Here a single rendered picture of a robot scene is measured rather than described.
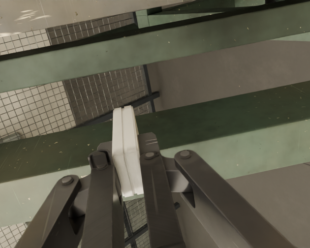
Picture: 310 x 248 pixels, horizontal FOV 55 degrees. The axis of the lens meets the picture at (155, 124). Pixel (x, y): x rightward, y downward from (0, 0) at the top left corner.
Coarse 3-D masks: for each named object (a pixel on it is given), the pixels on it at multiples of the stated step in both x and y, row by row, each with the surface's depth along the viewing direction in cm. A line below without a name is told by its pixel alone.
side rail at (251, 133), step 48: (240, 96) 42; (288, 96) 39; (0, 144) 41; (48, 144) 39; (96, 144) 36; (192, 144) 33; (240, 144) 34; (288, 144) 34; (0, 192) 32; (48, 192) 33
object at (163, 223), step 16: (144, 160) 16; (160, 160) 15; (144, 176) 14; (160, 176) 14; (144, 192) 13; (160, 192) 13; (160, 208) 12; (160, 224) 11; (176, 224) 11; (160, 240) 11; (176, 240) 11
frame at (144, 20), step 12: (204, 0) 152; (216, 0) 157; (228, 0) 163; (240, 0) 163; (252, 0) 157; (264, 0) 152; (144, 12) 134; (156, 12) 136; (168, 12) 128; (180, 12) 121; (192, 12) 114; (204, 12) 108; (216, 12) 103; (144, 24) 137; (156, 24) 130; (288, 36) 87; (300, 36) 84
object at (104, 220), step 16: (96, 160) 16; (96, 176) 15; (112, 176) 15; (96, 192) 14; (112, 192) 14; (96, 208) 13; (112, 208) 13; (96, 224) 12; (112, 224) 12; (96, 240) 11; (112, 240) 11
